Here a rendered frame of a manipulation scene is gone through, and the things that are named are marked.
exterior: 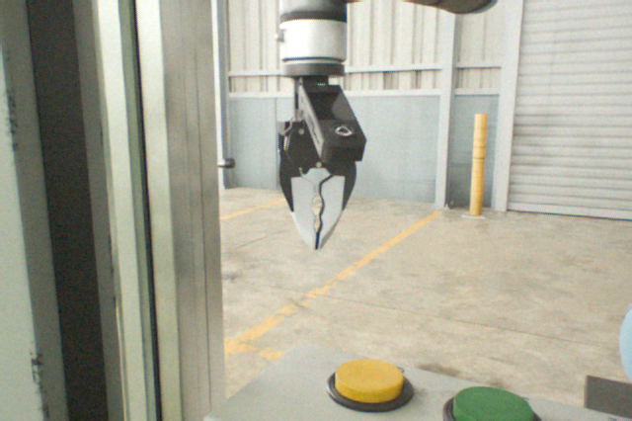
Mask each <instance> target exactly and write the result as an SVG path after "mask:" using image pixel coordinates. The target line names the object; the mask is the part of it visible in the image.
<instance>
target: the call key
mask: <svg viewBox="0 0 632 421"><path fill-rule="evenodd" d="M335 388H336V390H337V391H338V392H339V393H341V394H342V395H344V396H345V397H346V398H348V399H351V400H354V401H358V402H364V403H381V402H386V401H390V400H393V399H395V398H397V397H399V396H400V395H401V394H402V393H403V375H402V373H401V372H400V370H399V369H397V368H396V367H395V366H393V365H391V364H389V363H386V362H383V361H378V360H370V359H360V360H353V361H349V362H346V363H342V364H341V365H339V366H338V368H337V370H336V373H335Z"/></svg>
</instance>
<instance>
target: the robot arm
mask: <svg viewBox="0 0 632 421"><path fill-rule="evenodd" d="M279 1H280V30H281V33H276V42H282V46H281V60H282V61H283V62H286V64H284V65H283V66H282V77H284V78H291V83H293V118H291V120H290V121H277V125H278V162H279V164H278V167H277V178H278V183H279V186H280V188H281V190H282V193H283V195H284V197H285V199H286V201H287V203H288V206H289V208H290V212H291V214H292V216H293V219H294V221H295V223H296V226H297V228H298V230H299V232H300V236H301V238H303V240H304V241H305V242H306V243H307V244H308V246H309V247H310V248H311V249H312V250H316V249H317V250H319V249H321V248H322V247H323V246H324V244H325V243H326V242H327V240H328V239H329V238H330V237H331V235H332V234H333V232H334V230H335V228H336V226H337V224H338V222H339V220H340V218H341V216H342V213H343V211H344V210H345V208H346V206H347V203H348V201H349V198H350V196H351V194H352V191H353V189H354V186H355V183H356V161H362V158H363V155H364V152H365V147H366V143H367V139H366V137H365V135H364V133H363V131H362V129H361V127H360V125H359V123H358V121H357V119H356V116H355V114H354V112H353V110H352V108H351V106H350V104H349V102H348V100H347V97H346V95H345V93H344V91H343V89H342V87H341V86H340V85H339V84H329V78H342V77H345V66H344V65H343V64H342V62H345V61H346V60H347V45H348V24H347V12H348V4H351V3H355V2H361V1H366V0H279ZM398 1H402V2H407V3H411V4H416V5H420V6H426V7H431V8H435V9H440V10H443V11H444V12H446V13H448V12H449V13H452V14H458V15H465V14H480V13H483V12H485V11H487V10H489V9H491V8H492V7H493V6H496V5H497V3H498V2H499V1H500V0H398ZM299 167H300V168H299ZM310 168H325V170H326V171H327V176H326V178H325V179H323V180H322V181H320V182H319V186H318V193H319V196H320V198H321V200H322V207H321V208H320V211H319V213H318V216H319V221H320V223H319V227H318V230H317V232H315V229H314V226H313V224H314V219H315V216H314V213H313V211H312V209H311V203H312V201H313V199H314V196H315V187H314V184H313V183H311V182H310V181H308V180H306V179H305V178H303V177H302V176H301V175H300V173H302V174H307V172H308V171H309V169H310ZM622 324H623V326H621V328H622V330H620V331H621V335H620V352H621V358H622V362H623V366H624V369H625V372H626V374H627V376H628V377H629V379H630V381H631V382H632V304H631V305H630V307H629V309H628V311H627V314H626V317H625V320H624V323H622Z"/></svg>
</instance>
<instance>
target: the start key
mask: <svg viewBox="0 0 632 421"><path fill-rule="evenodd" d="M452 416H453V417H454V419H455V420H456V421H533V418H534V414H533V410H532V408H531V406H530V405H529V404H528V403H527V402H526V401H525V400H524V399H523V398H521V397H519V395H517V394H515V393H513V392H511V391H508V390H505V389H502V388H498V387H493V386H485V385H476V386H469V387H466V388H463V389H461V390H460V391H458V392H457V393H456V395H455V396H454V399H453V412H452Z"/></svg>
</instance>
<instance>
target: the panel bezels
mask: <svg viewBox="0 0 632 421"><path fill-rule="evenodd" d="M335 373H336V371H334V372H333V373H331V374H330V375H329V376H328V378H327V380H326V391H327V393H328V395H329V396H330V397H331V398H332V399H333V400H334V401H335V402H337V403H339V405H340V406H342V407H345V408H347V409H349V410H353V411H357V412H364V413H383V412H389V411H393V410H396V409H399V408H401V407H403V406H404V405H406V404H407V403H408V402H409V401H410V400H411V398H412V394H413V388H412V385H411V383H410V382H409V381H408V380H407V379H406V378H405V377H404V376H403V388H404V391H403V393H402V394H401V395H400V396H399V397H397V398H395V399H393V400H390V401H386V402H381V403H364V402H358V401H354V400H351V399H348V398H346V397H345V396H344V395H342V394H341V393H339V392H338V391H337V390H336V388H335V386H334V384H335ZM453 399H454V396H452V397H451V398H449V399H448V401H447V402H446V403H445V404H444V406H443V407H442V419H443V421H456V420H455V419H454V417H453V416H452V413H451V411H452V409H453ZM533 414H534V418H533V421H542V420H541V418H540V417H539V416H538V415H537V414H536V413H535V412H534V411H533Z"/></svg>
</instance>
